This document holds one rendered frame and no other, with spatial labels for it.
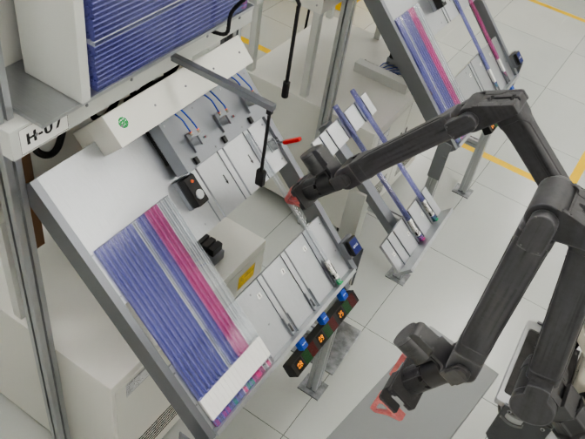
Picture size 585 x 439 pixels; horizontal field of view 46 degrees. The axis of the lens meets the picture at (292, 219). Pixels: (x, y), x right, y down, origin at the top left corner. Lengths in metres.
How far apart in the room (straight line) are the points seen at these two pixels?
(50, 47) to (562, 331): 1.03
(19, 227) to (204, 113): 0.51
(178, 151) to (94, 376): 0.64
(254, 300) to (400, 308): 1.27
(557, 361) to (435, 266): 2.01
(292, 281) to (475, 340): 0.77
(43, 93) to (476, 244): 2.36
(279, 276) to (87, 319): 0.55
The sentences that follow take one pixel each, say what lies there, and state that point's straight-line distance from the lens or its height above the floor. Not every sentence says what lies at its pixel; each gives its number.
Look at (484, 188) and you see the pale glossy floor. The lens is 3.70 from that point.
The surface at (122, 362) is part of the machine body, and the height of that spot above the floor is 0.62.
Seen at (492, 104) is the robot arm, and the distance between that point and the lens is 1.46.
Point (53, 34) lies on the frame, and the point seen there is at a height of 1.52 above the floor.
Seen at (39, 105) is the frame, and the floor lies 1.39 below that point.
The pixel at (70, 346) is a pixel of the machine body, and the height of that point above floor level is 0.62.
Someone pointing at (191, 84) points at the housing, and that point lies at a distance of 1.71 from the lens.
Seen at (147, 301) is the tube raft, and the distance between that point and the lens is 1.59.
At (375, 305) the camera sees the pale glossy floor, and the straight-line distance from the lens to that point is 2.94.
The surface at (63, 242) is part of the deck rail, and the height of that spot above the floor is 1.10.
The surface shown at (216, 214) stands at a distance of 1.75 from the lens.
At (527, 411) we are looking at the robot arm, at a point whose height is 1.23.
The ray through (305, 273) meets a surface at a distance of 1.92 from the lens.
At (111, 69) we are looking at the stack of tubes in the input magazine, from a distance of 1.46.
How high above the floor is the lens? 2.22
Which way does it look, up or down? 44 degrees down
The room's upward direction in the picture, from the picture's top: 11 degrees clockwise
